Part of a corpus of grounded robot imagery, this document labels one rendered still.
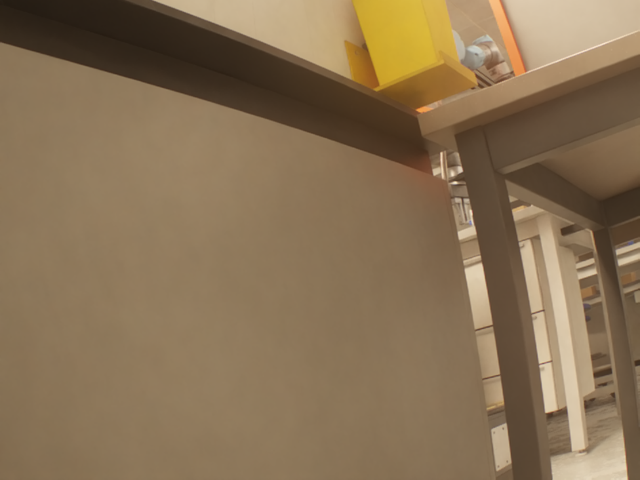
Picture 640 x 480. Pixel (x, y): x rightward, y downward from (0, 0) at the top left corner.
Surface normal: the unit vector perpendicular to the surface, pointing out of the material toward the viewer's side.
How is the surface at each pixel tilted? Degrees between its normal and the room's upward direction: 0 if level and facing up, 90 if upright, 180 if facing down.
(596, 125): 90
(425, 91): 180
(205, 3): 90
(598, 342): 90
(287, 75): 180
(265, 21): 90
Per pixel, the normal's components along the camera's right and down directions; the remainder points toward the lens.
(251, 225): 0.79, -0.29
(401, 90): 0.16, 0.95
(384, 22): -0.58, -0.08
